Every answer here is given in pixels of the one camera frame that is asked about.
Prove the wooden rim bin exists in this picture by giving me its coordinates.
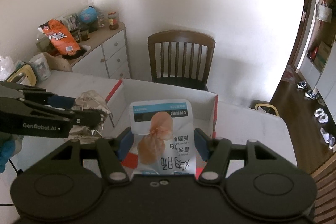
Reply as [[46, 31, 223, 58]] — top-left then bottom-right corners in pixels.
[[255, 102, 279, 117]]

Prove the green yellow case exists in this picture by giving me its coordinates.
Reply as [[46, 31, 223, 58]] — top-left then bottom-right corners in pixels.
[[7, 63, 36, 86]]

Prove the green white cardboard box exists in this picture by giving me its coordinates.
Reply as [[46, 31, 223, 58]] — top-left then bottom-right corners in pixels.
[[314, 42, 332, 68]]

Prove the white sausage packet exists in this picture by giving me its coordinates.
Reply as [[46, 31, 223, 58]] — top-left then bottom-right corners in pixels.
[[129, 99, 197, 177]]

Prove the orange snack bag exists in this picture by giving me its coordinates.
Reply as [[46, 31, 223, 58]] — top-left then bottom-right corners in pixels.
[[39, 19, 81, 55]]

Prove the dark wooden chair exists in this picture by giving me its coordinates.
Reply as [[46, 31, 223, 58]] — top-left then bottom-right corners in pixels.
[[147, 30, 216, 91], [312, 157, 336, 224]]

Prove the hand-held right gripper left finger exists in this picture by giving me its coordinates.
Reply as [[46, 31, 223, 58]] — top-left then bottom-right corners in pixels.
[[50, 128, 133, 184]]

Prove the white marble desktop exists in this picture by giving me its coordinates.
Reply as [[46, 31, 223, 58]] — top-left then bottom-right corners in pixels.
[[0, 70, 301, 224]]

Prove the black cable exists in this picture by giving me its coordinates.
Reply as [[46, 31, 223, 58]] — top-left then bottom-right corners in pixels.
[[0, 158, 21, 207]]

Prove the lower white cabinet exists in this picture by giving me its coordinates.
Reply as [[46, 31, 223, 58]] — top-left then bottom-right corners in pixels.
[[299, 43, 336, 98]]

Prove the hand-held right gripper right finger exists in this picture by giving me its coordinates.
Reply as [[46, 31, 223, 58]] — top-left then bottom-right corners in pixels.
[[194, 128, 275, 184]]

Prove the clear plastic bag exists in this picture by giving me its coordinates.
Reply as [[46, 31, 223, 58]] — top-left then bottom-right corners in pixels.
[[0, 56, 16, 81]]

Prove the white tote bag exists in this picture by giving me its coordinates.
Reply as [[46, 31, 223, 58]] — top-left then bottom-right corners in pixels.
[[316, 0, 332, 22]]

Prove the red cardboard box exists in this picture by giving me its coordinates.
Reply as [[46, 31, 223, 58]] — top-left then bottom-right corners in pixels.
[[105, 78, 219, 178]]

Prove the blue globe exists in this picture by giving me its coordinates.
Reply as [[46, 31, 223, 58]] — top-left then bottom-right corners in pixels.
[[80, 5, 98, 32]]

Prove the person's left hand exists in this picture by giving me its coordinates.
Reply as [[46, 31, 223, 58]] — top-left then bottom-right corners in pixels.
[[0, 135, 24, 172]]

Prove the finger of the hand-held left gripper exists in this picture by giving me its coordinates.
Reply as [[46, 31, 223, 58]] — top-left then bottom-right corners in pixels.
[[0, 82, 78, 110], [0, 97, 103, 138]]

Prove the white printed tissue roll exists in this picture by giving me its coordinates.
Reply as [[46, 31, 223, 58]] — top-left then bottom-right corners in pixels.
[[29, 53, 51, 82]]

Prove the white sideboard cabinet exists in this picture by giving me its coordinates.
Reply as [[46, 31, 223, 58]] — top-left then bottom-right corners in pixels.
[[70, 22, 132, 79]]

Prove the patterned door rug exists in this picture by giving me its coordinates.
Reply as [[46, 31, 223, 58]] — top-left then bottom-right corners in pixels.
[[282, 65, 297, 83]]

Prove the jar with red lid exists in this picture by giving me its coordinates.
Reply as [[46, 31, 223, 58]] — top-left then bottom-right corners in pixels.
[[108, 11, 119, 30]]

